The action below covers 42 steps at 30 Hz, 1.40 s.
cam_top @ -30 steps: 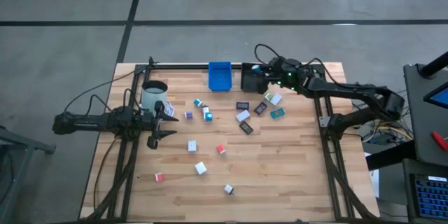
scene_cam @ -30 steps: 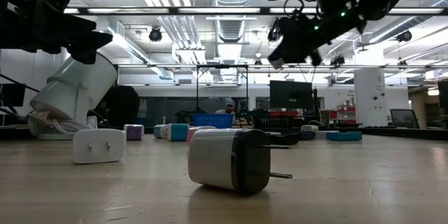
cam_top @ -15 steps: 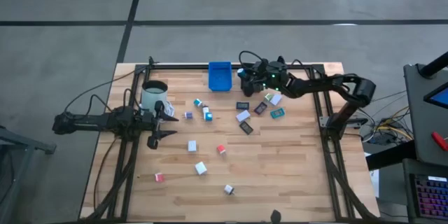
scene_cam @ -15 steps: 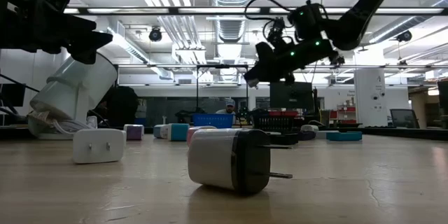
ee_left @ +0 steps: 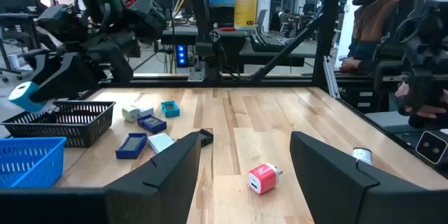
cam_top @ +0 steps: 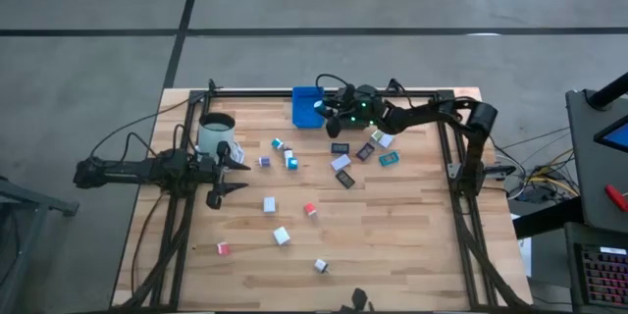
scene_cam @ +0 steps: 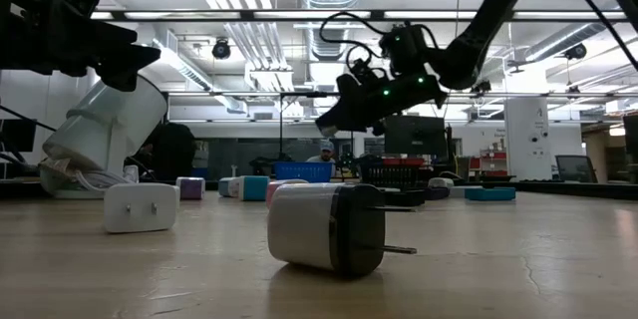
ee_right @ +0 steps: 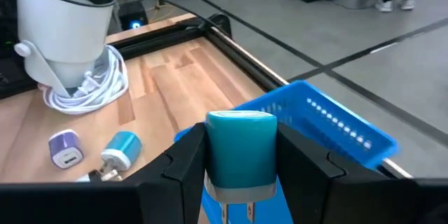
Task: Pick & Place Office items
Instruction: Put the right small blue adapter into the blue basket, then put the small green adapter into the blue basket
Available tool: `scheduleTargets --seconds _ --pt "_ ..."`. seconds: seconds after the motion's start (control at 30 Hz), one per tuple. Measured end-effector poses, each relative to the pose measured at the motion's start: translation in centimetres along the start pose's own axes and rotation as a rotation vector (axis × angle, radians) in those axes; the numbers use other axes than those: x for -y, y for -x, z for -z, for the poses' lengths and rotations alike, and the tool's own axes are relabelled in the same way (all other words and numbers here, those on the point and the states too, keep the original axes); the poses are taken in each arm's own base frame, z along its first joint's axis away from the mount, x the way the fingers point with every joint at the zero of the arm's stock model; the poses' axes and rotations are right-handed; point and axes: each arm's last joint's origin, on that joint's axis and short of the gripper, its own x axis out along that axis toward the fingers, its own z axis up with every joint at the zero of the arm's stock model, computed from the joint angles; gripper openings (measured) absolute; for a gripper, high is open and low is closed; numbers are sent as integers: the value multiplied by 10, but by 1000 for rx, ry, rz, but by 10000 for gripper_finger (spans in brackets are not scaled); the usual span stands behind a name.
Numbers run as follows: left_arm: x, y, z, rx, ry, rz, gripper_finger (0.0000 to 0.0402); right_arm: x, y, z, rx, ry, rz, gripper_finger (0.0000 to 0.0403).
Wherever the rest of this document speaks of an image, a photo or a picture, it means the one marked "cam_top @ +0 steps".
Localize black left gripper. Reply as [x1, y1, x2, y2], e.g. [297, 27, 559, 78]
[193, 140, 252, 210]

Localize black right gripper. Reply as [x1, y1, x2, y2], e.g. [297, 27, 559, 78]
[322, 82, 387, 139]

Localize teal small display module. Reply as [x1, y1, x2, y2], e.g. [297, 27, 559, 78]
[378, 150, 400, 168]

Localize large white wall charger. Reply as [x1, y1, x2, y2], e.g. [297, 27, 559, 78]
[272, 226, 291, 247]

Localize blue plastic basket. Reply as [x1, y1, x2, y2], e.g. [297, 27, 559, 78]
[291, 85, 327, 131]

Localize white cylindrical container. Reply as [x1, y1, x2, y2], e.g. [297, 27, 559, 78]
[196, 112, 237, 159]

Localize purple small display module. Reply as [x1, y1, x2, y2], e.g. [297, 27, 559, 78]
[355, 141, 376, 162]

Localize grey metal table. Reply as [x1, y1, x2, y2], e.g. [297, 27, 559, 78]
[0, 175, 80, 314]

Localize black desk leg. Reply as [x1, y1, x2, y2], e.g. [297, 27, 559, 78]
[512, 195, 585, 241]

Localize white paper sheet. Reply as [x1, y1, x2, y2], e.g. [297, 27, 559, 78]
[509, 212, 534, 279]

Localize grey desk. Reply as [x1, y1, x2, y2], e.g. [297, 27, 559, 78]
[563, 86, 628, 236]

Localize black pole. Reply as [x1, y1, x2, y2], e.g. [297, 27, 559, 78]
[586, 71, 628, 112]

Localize monitor with blue screen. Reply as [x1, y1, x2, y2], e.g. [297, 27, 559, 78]
[592, 115, 628, 154]

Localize red hand tool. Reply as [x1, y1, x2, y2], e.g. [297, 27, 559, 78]
[603, 183, 628, 214]

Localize keyboard with colourful keys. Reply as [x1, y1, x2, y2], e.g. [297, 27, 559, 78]
[572, 242, 628, 309]

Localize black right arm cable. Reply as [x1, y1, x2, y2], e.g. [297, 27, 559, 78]
[315, 73, 353, 97]

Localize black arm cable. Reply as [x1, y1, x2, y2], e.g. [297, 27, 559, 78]
[315, 73, 353, 97]
[89, 99, 191, 161]

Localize black aluminium table frame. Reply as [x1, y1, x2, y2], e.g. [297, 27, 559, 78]
[115, 78, 529, 313]

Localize thin brown cable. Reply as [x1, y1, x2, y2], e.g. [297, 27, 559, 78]
[130, 190, 166, 295]

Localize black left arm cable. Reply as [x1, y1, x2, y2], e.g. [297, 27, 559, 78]
[89, 99, 191, 161]

